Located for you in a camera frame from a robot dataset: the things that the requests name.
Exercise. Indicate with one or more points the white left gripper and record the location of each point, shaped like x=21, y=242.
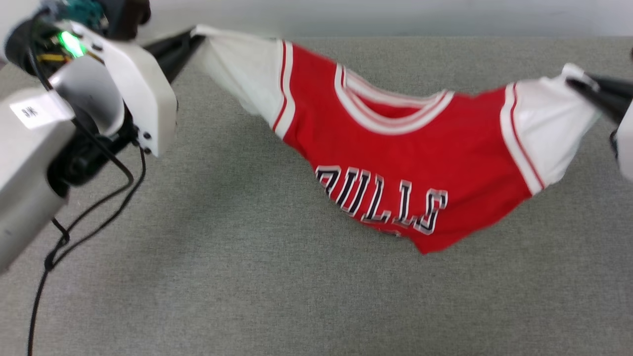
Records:
x=143, y=99

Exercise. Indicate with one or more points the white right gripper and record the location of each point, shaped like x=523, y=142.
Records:
x=627, y=143

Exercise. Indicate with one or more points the red and white Bulls jersey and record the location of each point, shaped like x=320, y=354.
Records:
x=405, y=158

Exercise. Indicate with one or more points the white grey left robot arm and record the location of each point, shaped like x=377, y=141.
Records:
x=24, y=173

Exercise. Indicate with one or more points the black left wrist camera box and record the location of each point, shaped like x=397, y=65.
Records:
x=126, y=17

